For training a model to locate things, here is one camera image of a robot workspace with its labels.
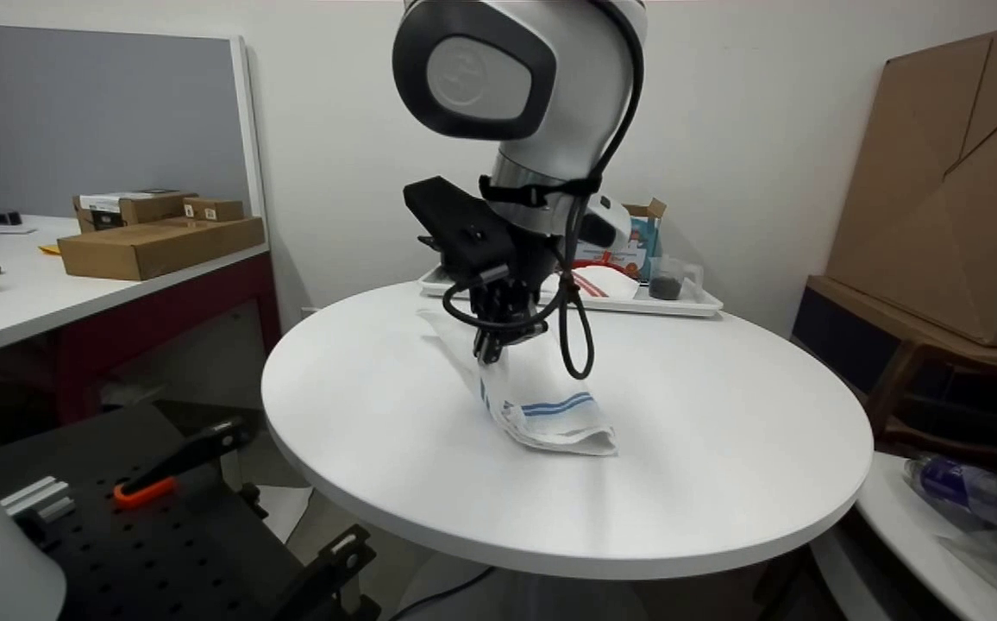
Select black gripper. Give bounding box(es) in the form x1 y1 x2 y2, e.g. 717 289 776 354
469 260 558 365

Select white blue-striped tea towel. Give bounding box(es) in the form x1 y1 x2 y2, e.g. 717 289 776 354
424 308 622 463

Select white red-striped cloth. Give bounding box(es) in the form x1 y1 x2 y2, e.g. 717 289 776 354
541 260 645 308

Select blue printed carton box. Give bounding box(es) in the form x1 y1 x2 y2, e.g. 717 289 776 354
614 197 671 288

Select white rectangular tray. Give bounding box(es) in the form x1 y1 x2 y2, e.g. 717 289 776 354
418 260 729 320

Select round white table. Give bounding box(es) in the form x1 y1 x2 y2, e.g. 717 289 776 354
258 276 877 585

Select small cardboard box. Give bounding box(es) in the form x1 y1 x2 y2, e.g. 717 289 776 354
72 186 196 237
181 197 247 226

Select flat open cardboard box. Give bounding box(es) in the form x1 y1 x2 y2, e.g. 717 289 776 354
55 213 269 282

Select black perforated breadboard table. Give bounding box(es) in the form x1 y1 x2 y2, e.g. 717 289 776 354
0 402 387 621

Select dark wooden stand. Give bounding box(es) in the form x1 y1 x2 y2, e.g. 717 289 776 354
789 273 997 477

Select low white side table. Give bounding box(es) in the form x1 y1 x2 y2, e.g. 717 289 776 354
811 448 997 621

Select large brown cardboard boxes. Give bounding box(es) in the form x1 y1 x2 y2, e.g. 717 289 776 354
822 15 997 357

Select grey partition panel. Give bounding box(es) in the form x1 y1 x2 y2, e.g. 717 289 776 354
0 22 266 220

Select white desk with red side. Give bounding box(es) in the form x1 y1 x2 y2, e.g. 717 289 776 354
0 211 283 433

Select silver aluminium profile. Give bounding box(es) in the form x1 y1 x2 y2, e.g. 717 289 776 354
0 473 78 525

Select clear plastic bag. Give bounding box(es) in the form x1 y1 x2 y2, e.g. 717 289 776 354
908 443 997 592

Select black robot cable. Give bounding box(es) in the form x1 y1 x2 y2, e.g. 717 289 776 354
439 32 649 382

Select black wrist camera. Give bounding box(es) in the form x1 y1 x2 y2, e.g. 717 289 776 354
401 172 563 288

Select black floor cable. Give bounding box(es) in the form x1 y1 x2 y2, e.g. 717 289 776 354
387 562 499 621

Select black clamp with orange handle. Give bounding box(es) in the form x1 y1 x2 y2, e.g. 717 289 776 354
111 411 266 516

